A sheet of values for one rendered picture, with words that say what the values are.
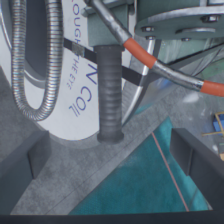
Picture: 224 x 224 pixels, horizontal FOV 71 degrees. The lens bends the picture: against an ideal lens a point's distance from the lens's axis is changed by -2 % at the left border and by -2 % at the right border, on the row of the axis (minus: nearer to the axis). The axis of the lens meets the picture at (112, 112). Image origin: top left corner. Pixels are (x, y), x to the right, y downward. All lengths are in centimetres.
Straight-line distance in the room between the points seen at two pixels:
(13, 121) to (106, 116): 126
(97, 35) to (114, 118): 11
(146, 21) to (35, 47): 95
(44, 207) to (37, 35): 123
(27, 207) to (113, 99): 133
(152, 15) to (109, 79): 8
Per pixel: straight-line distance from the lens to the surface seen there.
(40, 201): 150
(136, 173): 208
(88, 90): 55
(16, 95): 30
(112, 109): 22
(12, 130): 143
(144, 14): 20
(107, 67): 21
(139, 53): 17
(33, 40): 111
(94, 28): 22
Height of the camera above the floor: 140
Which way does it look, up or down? 47 degrees down
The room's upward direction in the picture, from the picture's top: 70 degrees clockwise
